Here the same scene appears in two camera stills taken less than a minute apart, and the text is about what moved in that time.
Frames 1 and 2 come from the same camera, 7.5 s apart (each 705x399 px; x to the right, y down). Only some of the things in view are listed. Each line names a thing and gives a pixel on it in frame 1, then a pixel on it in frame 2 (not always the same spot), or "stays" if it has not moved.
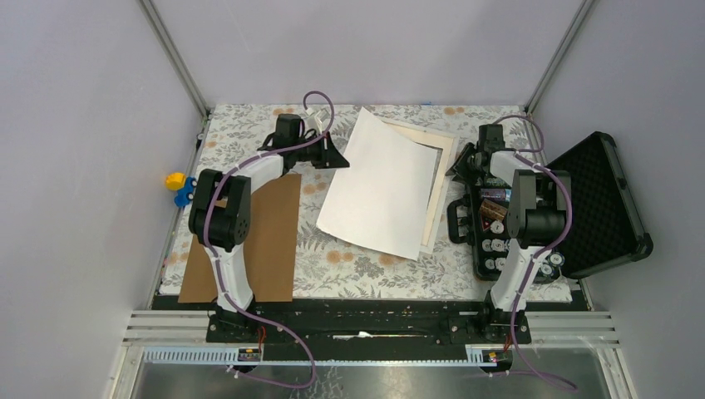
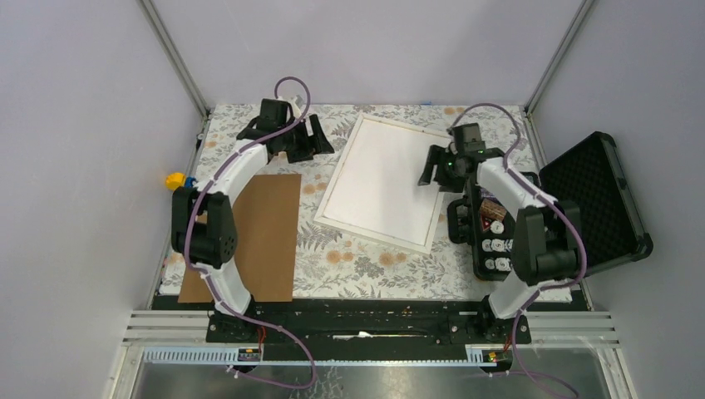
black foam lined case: (603, 229) stays
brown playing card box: (492, 209) stays
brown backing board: (270, 255) stays
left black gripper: (328, 155) to (311, 145)
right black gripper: (458, 168) to (436, 155)
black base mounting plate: (368, 331) stays
